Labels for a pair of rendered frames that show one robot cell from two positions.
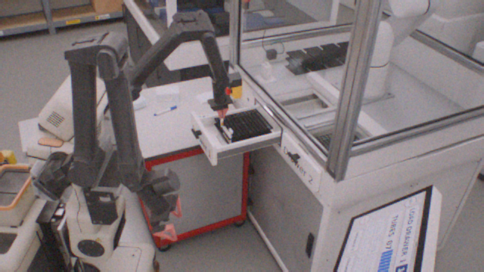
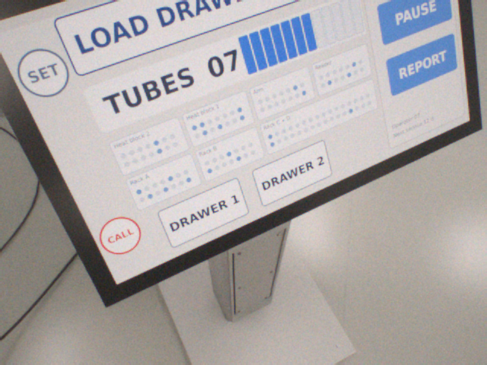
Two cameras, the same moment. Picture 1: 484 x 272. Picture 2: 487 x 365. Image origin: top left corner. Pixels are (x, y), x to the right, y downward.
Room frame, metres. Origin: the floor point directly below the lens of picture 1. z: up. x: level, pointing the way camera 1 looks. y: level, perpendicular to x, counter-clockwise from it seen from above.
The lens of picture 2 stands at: (0.99, -0.20, 1.44)
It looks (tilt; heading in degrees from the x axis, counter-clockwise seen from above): 60 degrees down; 218
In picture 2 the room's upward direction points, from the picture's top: 1 degrees clockwise
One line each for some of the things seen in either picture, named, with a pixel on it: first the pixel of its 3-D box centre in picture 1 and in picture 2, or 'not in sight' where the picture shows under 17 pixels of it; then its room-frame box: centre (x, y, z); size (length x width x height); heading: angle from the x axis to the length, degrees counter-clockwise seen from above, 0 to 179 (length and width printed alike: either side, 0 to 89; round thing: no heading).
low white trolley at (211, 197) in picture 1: (184, 165); not in sight; (1.90, 0.33, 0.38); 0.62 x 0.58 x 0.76; 26
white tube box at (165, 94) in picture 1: (167, 94); not in sight; (2.04, 0.42, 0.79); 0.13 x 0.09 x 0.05; 101
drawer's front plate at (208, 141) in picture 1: (203, 137); not in sight; (1.52, 0.17, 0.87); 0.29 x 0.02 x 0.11; 26
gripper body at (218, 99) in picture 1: (219, 97); not in sight; (1.57, 0.09, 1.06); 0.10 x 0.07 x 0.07; 111
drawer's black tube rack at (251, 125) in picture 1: (243, 128); not in sight; (1.61, -0.01, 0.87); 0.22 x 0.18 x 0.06; 116
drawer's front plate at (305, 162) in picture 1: (299, 161); not in sight; (1.38, -0.26, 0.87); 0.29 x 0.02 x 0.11; 26
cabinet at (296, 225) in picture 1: (338, 175); not in sight; (1.83, -0.58, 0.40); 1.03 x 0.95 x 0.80; 26
